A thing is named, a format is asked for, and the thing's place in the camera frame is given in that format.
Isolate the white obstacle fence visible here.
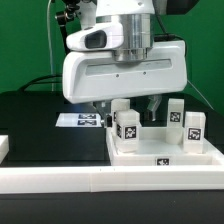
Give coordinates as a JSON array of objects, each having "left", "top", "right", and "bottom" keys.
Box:
[{"left": 0, "top": 135, "right": 224, "bottom": 194}]

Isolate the grey thin cable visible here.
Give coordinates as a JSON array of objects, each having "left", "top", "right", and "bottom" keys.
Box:
[{"left": 187, "top": 79, "right": 215, "bottom": 111}]

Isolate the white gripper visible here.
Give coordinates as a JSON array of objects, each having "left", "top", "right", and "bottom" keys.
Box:
[{"left": 63, "top": 41, "right": 187, "bottom": 128}]

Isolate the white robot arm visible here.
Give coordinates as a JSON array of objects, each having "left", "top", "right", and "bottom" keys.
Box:
[{"left": 62, "top": 0, "right": 200, "bottom": 127}]

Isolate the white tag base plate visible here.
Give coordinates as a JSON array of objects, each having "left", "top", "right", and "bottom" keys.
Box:
[{"left": 56, "top": 113, "right": 102, "bottom": 127}]

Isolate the white square tabletop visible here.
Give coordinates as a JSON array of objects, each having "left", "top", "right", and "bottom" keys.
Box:
[{"left": 106, "top": 127, "right": 224, "bottom": 166}]

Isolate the black cable bundle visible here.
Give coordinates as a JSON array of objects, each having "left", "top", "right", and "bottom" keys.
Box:
[{"left": 18, "top": 73, "right": 64, "bottom": 93}]

